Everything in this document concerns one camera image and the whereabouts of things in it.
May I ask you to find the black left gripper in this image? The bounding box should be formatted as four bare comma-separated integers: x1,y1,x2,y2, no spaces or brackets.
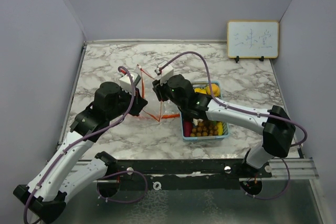
108,86,148,121

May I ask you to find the clear zip top bag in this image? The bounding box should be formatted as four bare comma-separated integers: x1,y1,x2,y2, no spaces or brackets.
135,64,180,123

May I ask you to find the white mushroom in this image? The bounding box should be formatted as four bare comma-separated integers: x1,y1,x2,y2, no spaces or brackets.
193,119,203,126

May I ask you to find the brown longan bunch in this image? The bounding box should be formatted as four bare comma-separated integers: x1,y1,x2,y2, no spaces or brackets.
190,121,221,137

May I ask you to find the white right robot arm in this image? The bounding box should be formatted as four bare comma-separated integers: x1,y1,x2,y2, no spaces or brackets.
152,74,296,177

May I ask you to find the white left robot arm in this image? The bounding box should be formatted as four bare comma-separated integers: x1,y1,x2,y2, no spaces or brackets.
13,81,147,223

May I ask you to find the magenta sweet potato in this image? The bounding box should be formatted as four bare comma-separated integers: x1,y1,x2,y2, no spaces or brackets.
183,120,193,137

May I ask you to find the orange mango fruit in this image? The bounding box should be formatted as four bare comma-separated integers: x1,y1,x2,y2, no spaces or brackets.
205,83,221,97

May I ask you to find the single yellow banana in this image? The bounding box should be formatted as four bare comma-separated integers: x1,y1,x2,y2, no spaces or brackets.
216,122,224,136

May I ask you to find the light blue plastic basket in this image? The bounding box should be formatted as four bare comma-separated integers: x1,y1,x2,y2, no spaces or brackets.
181,80,230,141

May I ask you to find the small framed whiteboard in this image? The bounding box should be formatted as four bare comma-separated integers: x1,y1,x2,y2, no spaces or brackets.
227,20,279,62

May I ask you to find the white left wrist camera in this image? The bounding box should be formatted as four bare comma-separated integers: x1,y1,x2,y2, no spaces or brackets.
119,70,141,94

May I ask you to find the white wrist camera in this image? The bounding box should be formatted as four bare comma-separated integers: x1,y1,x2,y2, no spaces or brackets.
155,63,174,85
119,70,141,94

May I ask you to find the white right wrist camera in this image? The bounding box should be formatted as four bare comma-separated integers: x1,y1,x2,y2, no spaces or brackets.
155,63,174,85

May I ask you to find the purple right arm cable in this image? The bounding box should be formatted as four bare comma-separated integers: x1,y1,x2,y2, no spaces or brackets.
156,51,308,200

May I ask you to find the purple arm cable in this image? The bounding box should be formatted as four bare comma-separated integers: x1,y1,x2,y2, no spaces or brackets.
23,66,149,224
156,51,308,200

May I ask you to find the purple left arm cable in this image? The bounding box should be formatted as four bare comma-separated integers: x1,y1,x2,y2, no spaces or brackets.
23,66,149,224

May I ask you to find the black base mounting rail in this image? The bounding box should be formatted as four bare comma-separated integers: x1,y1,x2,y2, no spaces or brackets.
97,158,271,195

